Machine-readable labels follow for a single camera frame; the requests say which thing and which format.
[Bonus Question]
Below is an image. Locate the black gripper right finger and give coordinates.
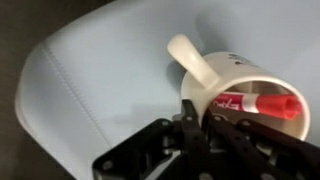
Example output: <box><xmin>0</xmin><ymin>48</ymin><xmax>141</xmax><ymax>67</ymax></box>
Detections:
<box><xmin>201</xmin><ymin>108</ymin><xmax>320</xmax><ymax>180</ymax></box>

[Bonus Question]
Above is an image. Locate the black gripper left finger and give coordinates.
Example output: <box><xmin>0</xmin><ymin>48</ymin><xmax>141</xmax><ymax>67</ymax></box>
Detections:
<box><xmin>91</xmin><ymin>98</ymin><xmax>214</xmax><ymax>180</ymax></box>

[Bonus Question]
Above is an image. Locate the white ceramic mug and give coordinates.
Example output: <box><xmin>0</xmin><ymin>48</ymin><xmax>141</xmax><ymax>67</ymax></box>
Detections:
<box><xmin>166</xmin><ymin>33</ymin><xmax>312</xmax><ymax>142</ymax></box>

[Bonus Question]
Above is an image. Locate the light blue chair with mug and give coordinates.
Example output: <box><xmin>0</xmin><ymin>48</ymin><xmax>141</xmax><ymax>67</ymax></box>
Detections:
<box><xmin>13</xmin><ymin>0</ymin><xmax>320</xmax><ymax>180</ymax></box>

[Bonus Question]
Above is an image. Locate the red marker pen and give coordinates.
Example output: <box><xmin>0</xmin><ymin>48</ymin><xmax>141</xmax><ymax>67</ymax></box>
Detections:
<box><xmin>213</xmin><ymin>92</ymin><xmax>304</xmax><ymax>121</ymax></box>

